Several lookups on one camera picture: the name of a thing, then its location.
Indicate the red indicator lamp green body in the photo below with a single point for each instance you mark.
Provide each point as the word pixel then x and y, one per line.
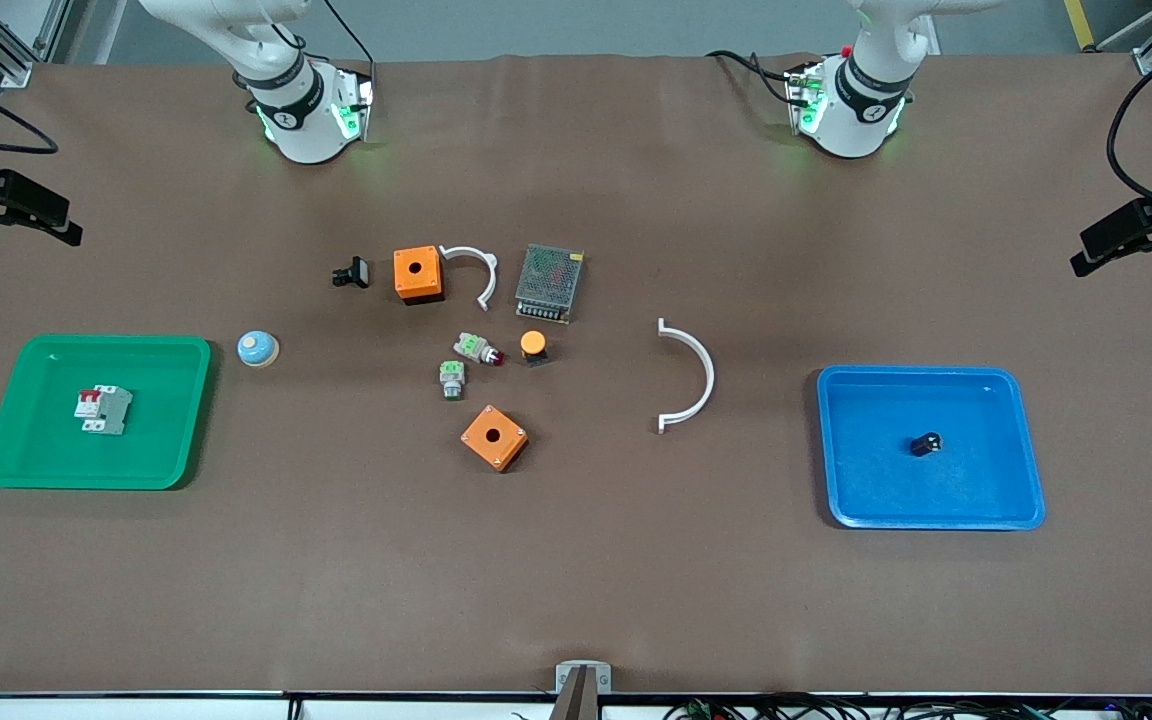
pixel 474 348

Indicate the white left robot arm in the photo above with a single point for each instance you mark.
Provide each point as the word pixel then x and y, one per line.
pixel 851 120

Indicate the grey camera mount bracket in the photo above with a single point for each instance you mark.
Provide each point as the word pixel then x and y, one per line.
pixel 583 680

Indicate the brown table cover sheet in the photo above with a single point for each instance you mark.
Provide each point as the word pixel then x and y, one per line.
pixel 576 560

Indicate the small black switch part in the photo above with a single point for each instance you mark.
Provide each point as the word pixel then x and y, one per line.
pixel 353 272

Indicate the metal mesh power supply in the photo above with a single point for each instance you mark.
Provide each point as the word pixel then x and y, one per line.
pixel 549 283

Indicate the orange button box with hole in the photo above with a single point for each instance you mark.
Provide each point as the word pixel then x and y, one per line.
pixel 418 280
pixel 486 445

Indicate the orange-capped black push button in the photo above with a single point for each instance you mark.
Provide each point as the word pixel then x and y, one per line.
pixel 534 345

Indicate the blue and white round button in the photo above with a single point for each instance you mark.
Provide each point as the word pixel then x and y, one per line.
pixel 258 348

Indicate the green plastic tray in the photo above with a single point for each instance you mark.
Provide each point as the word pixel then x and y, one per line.
pixel 166 420

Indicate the green push button switch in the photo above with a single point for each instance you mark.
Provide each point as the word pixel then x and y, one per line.
pixel 452 378

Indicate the blue plastic tray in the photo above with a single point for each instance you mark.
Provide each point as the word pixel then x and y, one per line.
pixel 976 480

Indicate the white circuit breaker red switch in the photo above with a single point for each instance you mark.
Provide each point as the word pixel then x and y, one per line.
pixel 106 410

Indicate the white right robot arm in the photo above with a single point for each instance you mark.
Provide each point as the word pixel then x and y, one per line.
pixel 301 120

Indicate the black cylindrical capacitor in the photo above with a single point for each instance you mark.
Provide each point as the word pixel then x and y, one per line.
pixel 926 444

